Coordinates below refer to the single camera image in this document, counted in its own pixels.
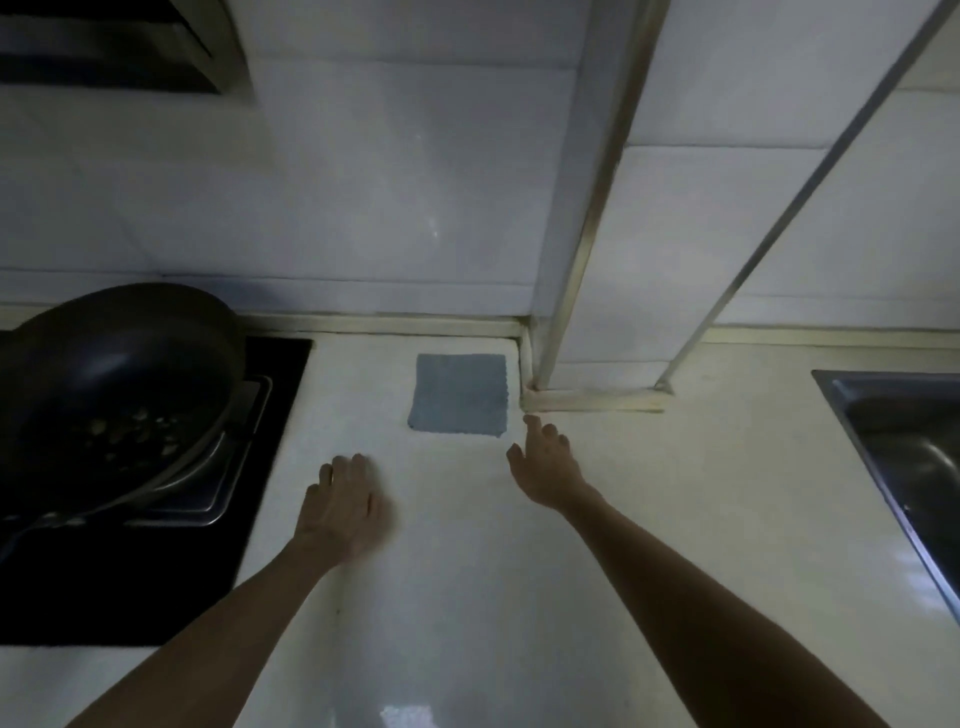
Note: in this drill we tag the metal corner trim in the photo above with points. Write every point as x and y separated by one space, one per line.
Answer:
795 202
600 187

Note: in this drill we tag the cooked food pieces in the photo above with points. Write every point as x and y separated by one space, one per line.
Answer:
131 435

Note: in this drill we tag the blue dish cloth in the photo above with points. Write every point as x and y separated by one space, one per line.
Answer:
460 394

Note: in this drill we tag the black glass cooktop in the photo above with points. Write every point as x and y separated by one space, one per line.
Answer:
187 585

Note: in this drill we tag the person's left forearm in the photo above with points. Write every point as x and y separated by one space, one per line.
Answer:
225 637

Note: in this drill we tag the person's right forearm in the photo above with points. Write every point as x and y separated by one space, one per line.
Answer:
712 622

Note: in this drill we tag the black wok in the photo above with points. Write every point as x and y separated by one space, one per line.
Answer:
112 360

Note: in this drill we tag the stainless steel sink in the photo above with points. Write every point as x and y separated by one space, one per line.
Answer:
900 450

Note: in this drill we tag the range hood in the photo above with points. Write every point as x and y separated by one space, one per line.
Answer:
112 45

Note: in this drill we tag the person's left hand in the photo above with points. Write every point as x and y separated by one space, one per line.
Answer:
341 514

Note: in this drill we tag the person's left fingers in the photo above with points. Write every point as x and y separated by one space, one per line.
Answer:
349 469

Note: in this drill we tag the person's right thumb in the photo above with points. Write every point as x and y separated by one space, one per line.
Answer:
516 461

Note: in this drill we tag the metal pan support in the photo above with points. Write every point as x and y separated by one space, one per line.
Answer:
225 465

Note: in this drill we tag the person's right hand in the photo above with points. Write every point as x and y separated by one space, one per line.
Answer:
551 472

